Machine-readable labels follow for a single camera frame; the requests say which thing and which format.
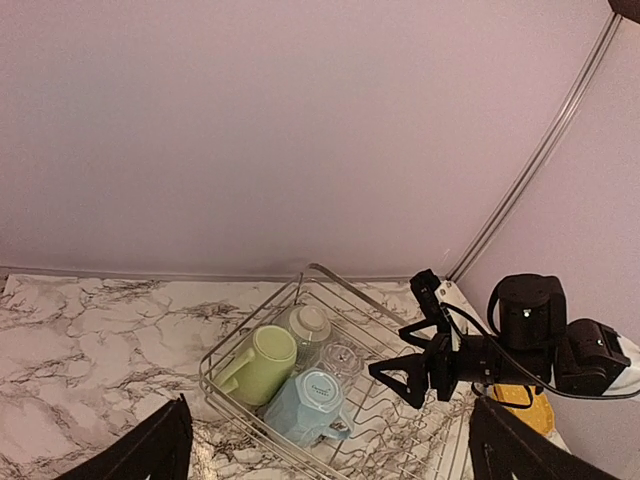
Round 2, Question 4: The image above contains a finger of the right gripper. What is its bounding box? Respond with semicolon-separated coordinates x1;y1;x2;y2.
398;319;440;358
368;352;430;409

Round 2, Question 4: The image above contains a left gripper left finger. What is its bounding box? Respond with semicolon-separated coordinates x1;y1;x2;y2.
58;396;193;480

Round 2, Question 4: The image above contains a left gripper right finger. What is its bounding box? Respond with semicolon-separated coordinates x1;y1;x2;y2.
469;397;615;480

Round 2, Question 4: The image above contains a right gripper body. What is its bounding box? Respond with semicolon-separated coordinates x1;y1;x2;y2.
425;333;500;401

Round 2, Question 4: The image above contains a yellow plate back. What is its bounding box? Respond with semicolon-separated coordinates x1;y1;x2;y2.
490;384;555;436

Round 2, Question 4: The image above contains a clear glass back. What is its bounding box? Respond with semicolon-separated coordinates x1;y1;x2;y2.
316;341;364;391

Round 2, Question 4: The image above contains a light blue mug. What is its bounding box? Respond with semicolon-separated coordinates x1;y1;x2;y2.
263;368;354;448

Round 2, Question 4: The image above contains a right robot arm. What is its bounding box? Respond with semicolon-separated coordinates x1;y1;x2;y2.
368;270;639;409

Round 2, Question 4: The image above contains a green mug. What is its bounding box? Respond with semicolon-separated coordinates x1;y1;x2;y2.
213;325;297;407

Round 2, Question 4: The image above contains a white ribbed bowl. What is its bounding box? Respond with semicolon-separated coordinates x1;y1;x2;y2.
283;305;332;364

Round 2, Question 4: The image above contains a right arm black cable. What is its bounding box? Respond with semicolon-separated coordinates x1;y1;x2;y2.
439;299;640;401

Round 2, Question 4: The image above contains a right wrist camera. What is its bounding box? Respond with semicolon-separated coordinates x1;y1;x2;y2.
410;269;478;351

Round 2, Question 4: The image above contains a wire dish rack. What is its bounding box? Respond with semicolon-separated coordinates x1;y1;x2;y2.
199;264;473;479

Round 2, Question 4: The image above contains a right aluminium post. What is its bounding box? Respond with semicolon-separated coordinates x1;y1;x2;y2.
445;12;623;281

